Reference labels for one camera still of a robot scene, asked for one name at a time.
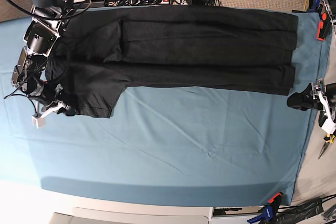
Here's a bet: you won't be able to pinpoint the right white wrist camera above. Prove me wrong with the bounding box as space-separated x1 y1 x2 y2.
31 115 46 129

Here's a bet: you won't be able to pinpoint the black cable bundle bottom right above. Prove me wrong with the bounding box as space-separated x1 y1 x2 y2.
272 194 336 224

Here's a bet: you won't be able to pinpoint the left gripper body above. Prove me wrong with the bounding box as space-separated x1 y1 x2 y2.
309 78 335 123

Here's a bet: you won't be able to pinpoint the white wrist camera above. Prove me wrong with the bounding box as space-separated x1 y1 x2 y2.
31 115 46 129
321 118 336 135

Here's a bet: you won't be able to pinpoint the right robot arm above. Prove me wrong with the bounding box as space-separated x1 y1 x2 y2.
10 0 79 119

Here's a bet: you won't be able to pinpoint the black computer mouse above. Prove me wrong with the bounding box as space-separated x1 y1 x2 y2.
318 112 328 127

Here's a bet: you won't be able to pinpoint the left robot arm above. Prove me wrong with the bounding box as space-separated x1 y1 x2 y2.
287 0 335 127

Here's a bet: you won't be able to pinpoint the black T-shirt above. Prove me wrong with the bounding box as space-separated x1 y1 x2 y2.
45 5 299 118

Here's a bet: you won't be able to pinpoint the orange black clamp upper right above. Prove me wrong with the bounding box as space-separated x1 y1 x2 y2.
316 13 332 41

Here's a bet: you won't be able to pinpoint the blue orange clamp bottom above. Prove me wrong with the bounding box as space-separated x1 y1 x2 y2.
247 192 283 223

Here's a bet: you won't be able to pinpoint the blue table cloth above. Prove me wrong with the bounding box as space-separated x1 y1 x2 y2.
1 18 316 207

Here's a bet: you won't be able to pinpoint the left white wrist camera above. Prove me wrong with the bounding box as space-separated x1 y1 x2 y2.
321 118 336 135

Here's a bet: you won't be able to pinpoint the yellow handled pliers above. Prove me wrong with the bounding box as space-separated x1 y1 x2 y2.
318 134 335 159

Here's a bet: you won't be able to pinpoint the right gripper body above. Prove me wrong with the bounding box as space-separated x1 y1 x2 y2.
28 82 71 116

